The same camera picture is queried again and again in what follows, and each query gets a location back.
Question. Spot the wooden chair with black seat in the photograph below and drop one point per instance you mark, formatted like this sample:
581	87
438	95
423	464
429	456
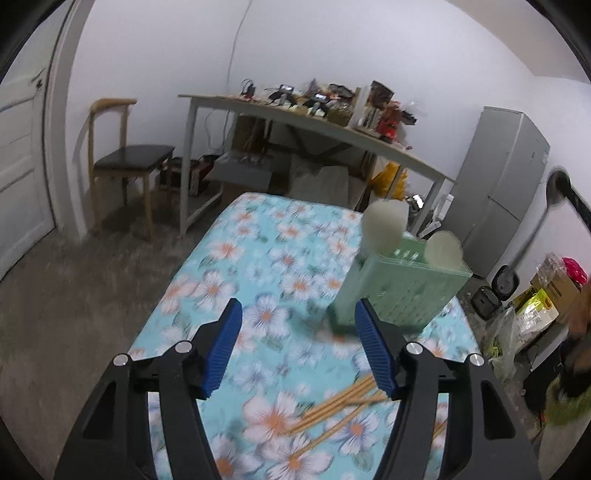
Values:
131	159

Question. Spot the person's right forearm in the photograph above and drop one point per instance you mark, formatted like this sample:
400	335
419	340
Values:
582	309

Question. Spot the black box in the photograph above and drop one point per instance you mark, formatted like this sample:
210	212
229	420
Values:
547	374

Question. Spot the pink crumpled item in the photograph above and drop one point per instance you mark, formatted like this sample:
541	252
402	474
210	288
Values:
575	271

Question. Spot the yellow green packet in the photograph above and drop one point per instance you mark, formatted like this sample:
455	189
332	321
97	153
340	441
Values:
535	316

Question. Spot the white sacks under desk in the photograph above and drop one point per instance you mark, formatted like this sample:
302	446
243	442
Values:
323	182

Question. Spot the green perforated utensil holder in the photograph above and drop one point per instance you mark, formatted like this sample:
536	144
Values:
411	295

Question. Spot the clear plastic bag of greens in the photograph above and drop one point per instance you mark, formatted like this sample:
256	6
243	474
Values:
501	344

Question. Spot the white door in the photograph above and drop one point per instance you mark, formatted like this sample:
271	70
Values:
21	184

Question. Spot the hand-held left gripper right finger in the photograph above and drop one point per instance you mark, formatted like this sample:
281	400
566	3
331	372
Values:
376	350

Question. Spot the brown cardboard box under desk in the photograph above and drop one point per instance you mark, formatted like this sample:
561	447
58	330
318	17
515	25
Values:
247	134

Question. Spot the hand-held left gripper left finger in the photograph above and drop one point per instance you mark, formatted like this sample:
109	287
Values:
224	350

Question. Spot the black red case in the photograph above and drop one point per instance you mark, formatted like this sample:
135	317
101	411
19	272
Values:
189	175

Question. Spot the blue floral blanket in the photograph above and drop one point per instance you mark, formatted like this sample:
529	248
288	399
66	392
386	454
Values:
277	258

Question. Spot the grey desk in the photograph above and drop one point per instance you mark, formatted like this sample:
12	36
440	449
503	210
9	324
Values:
323	127

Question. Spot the black rice cooker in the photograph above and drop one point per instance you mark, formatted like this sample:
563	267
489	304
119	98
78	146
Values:
496	293

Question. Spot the yellow plastic bag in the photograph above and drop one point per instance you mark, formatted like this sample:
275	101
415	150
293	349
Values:
388	182

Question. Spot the metal spoon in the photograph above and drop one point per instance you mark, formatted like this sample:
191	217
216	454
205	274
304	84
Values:
556	189

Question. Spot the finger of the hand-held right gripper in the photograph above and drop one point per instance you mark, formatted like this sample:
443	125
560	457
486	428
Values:
577	196

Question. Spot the silver refrigerator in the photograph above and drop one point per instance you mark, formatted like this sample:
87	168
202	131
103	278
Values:
503	184

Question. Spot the red oil bottle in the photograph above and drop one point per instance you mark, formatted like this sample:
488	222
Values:
390	122

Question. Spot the beige plastic soup spoon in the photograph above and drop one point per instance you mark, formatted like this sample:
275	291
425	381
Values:
383	226
444	249

